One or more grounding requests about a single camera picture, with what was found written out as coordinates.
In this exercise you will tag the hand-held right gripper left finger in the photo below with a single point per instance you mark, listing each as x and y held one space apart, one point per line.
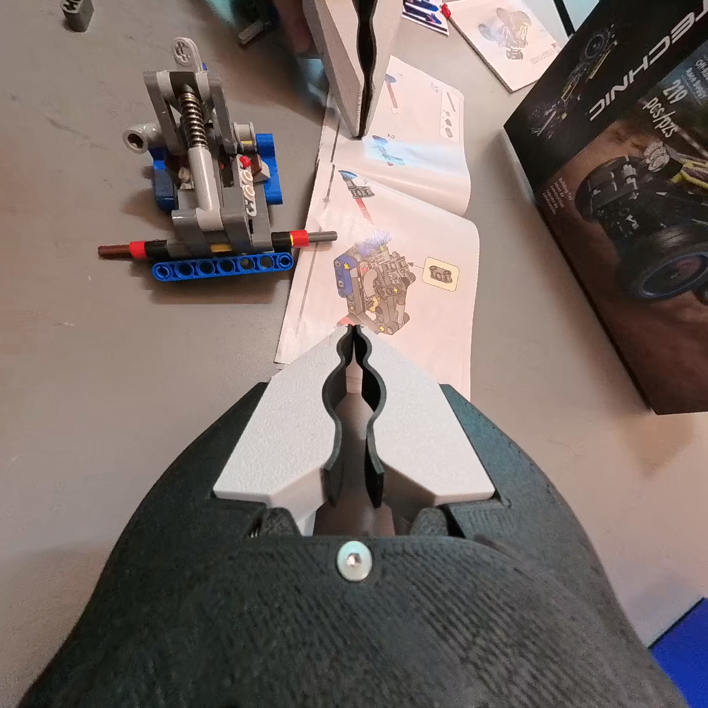
276 442

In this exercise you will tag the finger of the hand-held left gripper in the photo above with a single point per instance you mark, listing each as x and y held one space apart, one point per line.
387 33
337 44

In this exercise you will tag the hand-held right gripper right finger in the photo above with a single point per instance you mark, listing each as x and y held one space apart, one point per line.
431 442

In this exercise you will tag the lego vehicle assembly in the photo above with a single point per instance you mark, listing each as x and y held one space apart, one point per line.
221 193

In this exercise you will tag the open lego instruction booklet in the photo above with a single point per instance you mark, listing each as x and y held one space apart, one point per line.
415 249

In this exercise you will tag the black lego beam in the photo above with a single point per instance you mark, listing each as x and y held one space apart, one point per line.
78 14

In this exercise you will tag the lego set box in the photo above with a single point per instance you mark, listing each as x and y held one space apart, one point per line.
625 193

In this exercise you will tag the blue printed leaflet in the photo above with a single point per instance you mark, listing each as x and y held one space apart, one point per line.
423 16

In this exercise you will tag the white printed paper sheet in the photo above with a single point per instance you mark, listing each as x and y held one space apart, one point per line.
509 38

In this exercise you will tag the blue plastic bin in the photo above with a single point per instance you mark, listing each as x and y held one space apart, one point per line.
683 658

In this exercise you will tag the grey lego frame piece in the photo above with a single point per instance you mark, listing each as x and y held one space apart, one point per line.
251 32

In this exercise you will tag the black table leg frame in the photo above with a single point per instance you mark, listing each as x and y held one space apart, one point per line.
564 16

